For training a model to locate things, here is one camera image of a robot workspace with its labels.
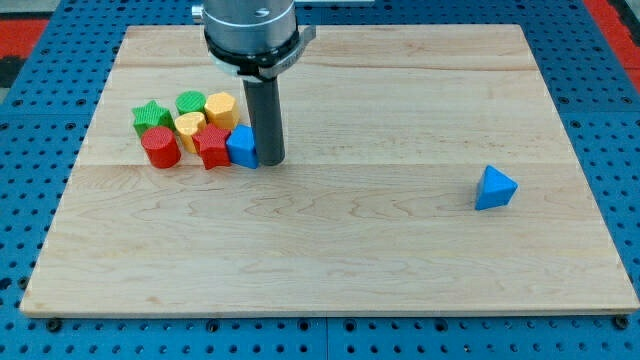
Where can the green star block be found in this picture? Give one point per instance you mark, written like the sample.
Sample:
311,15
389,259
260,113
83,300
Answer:
151,115

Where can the blue rounded block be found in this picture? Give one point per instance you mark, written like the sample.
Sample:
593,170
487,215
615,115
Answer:
241,147

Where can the green cylinder block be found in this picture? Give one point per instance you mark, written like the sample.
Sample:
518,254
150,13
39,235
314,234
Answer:
190,101

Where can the light wooden board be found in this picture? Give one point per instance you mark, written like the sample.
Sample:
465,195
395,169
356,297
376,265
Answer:
388,130

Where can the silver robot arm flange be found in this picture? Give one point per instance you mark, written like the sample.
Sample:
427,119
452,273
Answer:
255,40

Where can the yellow heart block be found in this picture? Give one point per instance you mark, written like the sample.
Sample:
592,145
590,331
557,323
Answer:
187,126

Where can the blue triangle block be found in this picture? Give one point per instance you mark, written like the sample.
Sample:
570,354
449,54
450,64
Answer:
494,189

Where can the red star block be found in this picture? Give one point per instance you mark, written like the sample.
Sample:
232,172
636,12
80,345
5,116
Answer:
210,144

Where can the red cylinder block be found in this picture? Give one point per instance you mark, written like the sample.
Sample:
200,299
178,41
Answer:
161,147

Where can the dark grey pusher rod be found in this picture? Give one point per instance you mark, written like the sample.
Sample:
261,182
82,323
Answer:
263,105

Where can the yellow hexagon block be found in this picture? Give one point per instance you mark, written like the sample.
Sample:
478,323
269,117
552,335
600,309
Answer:
222,110

